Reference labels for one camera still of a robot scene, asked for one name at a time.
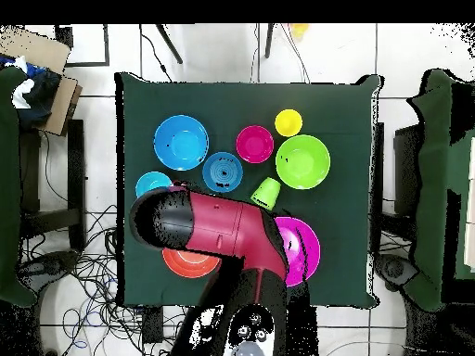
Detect ribbed blue bowl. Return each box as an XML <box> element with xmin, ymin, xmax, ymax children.
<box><xmin>201</xmin><ymin>151</ymin><xmax>245</xmax><ymax>194</ymax></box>

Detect green cup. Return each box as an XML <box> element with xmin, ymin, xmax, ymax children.
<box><xmin>250</xmin><ymin>176</ymin><xmax>282</xmax><ymax>211</ymax></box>

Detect green bowl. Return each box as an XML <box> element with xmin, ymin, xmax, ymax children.
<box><xmin>275</xmin><ymin>133</ymin><xmax>331</xmax><ymax>191</ymax></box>

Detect small turquoise bowl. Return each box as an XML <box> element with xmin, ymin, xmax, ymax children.
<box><xmin>135</xmin><ymin>171</ymin><xmax>174</xmax><ymax>198</ymax></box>

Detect large blue bowl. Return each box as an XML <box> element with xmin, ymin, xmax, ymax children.
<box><xmin>153</xmin><ymin>114</ymin><xmax>210</xmax><ymax>172</ymax></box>

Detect orange-red bowl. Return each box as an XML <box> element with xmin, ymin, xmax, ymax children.
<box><xmin>161</xmin><ymin>247</ymin><xmax>223</xmax><ymax>279</ymax></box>

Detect small red bowl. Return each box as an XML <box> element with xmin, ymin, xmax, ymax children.
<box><xmin>235</xmin><ymin>124</ymin><xmax>275</xmax><ymax>165</ymax></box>

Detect dark green table cloth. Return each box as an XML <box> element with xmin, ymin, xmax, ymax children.
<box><xmin>114</xmin><ymin>70</ymin><xmax>386</xmax><ymax>310</ymax></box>

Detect black stool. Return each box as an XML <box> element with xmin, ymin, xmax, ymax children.
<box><xmin>19</xmin><ymin>118</ymin><xmax>88</xmax><ymax>249</ymax></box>

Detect yellow cup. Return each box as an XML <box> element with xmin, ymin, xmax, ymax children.
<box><xmin>274</xmin><ymin>108</ymin><xmax>303</xmax><ymax>138</ymax></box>

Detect large pink bowl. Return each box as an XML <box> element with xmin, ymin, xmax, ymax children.
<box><xmin>274</xmin><ymin>216</ymin><xmax>321</xmax><ymax>288</ymax></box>

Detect black power brick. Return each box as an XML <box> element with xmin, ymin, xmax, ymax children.
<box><xmin>141</xmin><ymin>305</ymin><xmax>164</xmax><ymax>344</ymax></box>

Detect cardboard box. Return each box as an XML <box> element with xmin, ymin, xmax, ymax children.
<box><xmin>0</xmin><ymin>24</ymin><xmax>83</xmax><ymax>137</ymax></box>

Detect black tripod leg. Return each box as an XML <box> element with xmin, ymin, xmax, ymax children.
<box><xmin>155</xmin><ymin>23</ymin><xmax>184</xmax><ymax>65</ymax></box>
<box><xmin>263</xmin><ymin>23</ymin><xmax>276</xmax><ymax>59</ymax></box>

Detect bundle of clothes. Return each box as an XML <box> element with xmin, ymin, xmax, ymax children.
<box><xmin>0</xmin><ymin>55</ymin><xmax>64</xmax><ymax>129</ymax></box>

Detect green cloth side table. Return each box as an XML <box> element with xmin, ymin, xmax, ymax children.
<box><xmin>0</xmin><ymin>66</ymin><xmax>38</xmax><ymax>309</ymax></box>
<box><xmin>404</xmin><ymin>68</ymin><xmax>475</xmax><ymax>312</ymax></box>

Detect yellow object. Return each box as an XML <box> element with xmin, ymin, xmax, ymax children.
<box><xmin>289</xmin><ymin>23</ymin><xmax>311</xmax><ymax>40</ymax></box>

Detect tangle of black cables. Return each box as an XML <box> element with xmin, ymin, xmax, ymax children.
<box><xmin>18</xmin><ymin>203</ymin><xmax>186</xmax><ymax>356</ymax></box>

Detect black floor cable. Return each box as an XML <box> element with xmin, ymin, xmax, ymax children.
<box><xmin>138</xmin><ymin>23</ymin><xmax>173</xmax><ymax>83</ymax></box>

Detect black pedestal foot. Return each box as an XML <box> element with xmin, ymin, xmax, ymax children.
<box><xmin>21</xmin><ymin>249</ymin><xmax>81</xmax><ymax>277</ymax></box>
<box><xmin>374</xmin><ymin>253</ymin><xmax>420</xmax><ymax>292</ymax></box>

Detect black square frame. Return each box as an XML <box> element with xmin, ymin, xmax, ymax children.
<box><xmin>55</xmin><ymin>23</ymin><xmax>110</xmax><ymax>68</ymax></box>

